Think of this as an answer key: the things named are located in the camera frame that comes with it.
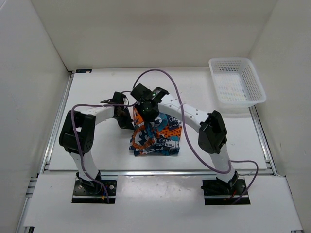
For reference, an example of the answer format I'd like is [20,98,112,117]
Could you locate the colourful patterned shorts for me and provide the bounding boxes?
[129,108,183,156]

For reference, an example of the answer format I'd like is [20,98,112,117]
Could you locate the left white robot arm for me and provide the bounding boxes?
[59,92,134,198]

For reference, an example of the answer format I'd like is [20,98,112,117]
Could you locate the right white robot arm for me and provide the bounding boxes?
[131,84,238,195]

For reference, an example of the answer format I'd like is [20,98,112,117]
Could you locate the small black label sticker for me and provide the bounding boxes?
[75,69,92,73]

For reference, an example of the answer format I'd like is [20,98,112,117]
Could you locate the white plastic basket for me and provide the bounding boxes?
[208,57,267,110]

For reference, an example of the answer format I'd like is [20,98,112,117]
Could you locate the front aluminium rail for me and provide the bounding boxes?
[101,170,216,176]

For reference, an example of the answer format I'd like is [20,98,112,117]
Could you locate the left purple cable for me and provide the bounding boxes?
[71,90,137,203]

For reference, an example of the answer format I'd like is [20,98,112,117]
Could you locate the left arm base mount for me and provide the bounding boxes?
[71,178,117,204]

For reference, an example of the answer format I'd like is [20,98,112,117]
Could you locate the right aluminium rail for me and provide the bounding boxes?
[249,106,278,176]

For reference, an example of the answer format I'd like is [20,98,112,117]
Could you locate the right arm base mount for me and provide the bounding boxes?
[201,179,251,206]

